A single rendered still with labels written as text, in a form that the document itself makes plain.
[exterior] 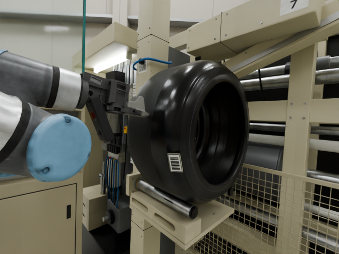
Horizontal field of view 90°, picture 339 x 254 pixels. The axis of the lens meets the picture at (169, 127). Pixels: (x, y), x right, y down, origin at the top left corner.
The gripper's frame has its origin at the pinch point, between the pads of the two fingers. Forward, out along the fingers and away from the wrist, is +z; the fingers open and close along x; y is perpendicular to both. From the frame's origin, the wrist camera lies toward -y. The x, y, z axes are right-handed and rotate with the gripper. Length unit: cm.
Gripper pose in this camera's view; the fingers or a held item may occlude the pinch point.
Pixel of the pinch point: (145, 116)
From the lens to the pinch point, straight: 54.4
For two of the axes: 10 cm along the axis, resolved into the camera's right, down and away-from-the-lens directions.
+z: 7.1, 1.2, 7.0
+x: -6.9, -0.7, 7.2
